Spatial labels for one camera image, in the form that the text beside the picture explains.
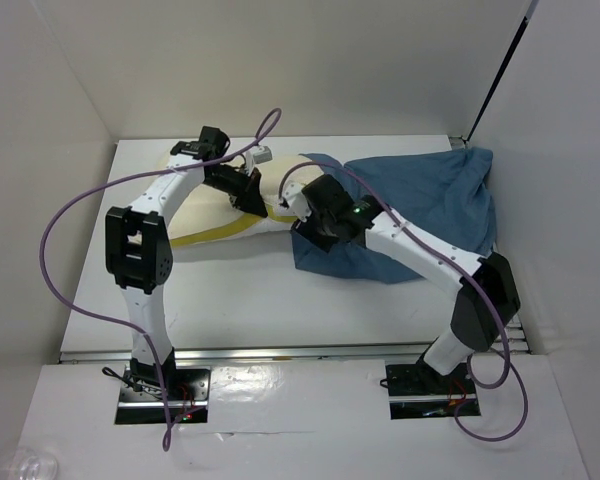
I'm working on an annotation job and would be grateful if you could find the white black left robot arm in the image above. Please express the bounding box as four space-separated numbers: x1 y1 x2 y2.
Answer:
105 126 272 399

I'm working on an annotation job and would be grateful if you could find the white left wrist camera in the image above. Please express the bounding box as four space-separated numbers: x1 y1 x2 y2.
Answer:
243 145 273 175

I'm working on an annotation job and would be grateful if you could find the blue fabric pillowcase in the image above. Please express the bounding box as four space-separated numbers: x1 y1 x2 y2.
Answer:
291 148 497 285

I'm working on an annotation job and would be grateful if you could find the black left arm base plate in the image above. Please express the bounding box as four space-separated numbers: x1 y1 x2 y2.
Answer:
107 366 211 426

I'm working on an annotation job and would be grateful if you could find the cream yellow foam pillow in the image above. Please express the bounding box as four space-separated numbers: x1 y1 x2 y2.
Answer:
167 153 323 248

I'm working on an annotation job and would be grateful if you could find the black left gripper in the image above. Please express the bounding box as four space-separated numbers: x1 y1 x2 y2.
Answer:
202 163 267 217

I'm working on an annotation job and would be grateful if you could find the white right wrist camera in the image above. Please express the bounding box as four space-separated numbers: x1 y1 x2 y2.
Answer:
279 181 311 222

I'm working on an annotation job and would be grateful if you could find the clear plastic object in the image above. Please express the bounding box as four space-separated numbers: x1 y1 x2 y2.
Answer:
0 447 59 480

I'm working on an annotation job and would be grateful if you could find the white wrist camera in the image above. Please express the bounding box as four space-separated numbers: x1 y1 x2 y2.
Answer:
279 181 311 222
243 145 273 175

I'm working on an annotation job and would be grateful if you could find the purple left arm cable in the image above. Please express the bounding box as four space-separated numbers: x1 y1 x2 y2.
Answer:
38 106 284 452

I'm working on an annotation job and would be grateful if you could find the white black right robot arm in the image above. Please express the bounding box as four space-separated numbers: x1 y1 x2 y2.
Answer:
280 174 521 392

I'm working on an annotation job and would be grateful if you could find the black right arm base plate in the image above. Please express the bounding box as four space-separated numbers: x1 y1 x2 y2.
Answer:
379 363 481 420

